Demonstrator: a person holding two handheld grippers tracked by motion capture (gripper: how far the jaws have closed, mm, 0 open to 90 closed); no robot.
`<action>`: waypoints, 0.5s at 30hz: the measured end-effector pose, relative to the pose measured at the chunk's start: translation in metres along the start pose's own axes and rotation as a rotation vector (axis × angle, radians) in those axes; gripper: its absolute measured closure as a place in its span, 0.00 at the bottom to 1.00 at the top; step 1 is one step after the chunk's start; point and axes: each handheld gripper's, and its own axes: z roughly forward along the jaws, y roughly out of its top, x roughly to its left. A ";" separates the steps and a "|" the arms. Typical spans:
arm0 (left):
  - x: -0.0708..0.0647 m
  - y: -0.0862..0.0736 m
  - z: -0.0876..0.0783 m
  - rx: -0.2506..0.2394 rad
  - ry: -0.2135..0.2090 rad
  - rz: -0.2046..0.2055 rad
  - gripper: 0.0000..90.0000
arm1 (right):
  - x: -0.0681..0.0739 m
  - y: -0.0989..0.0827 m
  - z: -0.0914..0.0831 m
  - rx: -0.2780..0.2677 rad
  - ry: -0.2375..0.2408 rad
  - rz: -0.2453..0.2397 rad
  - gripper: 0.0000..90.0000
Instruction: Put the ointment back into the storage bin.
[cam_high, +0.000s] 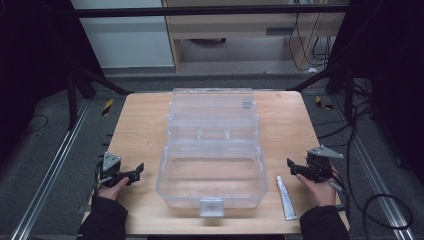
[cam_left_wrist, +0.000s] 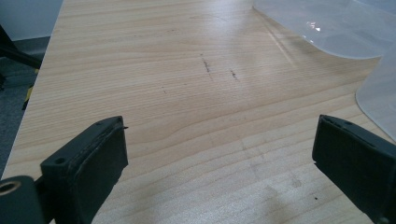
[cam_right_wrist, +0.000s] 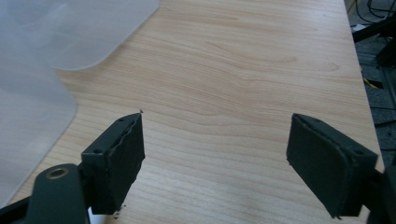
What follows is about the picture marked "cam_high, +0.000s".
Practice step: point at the person's right hand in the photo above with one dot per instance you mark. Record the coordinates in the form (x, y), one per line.
(319, 192)

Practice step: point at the person's left hand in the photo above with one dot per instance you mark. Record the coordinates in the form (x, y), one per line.
(113, 190)

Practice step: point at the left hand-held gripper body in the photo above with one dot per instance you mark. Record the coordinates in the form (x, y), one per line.
(110, 169)

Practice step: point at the wooden desk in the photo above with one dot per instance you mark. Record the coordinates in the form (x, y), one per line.
(240, 30)

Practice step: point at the black metal stand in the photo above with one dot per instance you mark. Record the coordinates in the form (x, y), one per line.
(336, 86)
(85, 90)

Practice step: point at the clear plastic storage box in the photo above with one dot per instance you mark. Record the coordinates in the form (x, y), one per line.
(212, 152)

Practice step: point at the yellow black striped tape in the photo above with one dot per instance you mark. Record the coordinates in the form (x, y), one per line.
(107, 107)
(322, 103)

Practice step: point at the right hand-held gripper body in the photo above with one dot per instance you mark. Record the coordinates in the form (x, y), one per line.
(319, 165)

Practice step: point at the aluminium floor rail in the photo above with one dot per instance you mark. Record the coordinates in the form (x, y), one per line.
(376, 173)
(46, 176)

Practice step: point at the white ointment tube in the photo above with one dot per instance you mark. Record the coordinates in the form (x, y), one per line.
(286, 198)

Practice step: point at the black crossbar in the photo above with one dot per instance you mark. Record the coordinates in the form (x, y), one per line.
(210, 10)

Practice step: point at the white cabinet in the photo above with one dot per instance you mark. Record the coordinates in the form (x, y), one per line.
(123, 36)

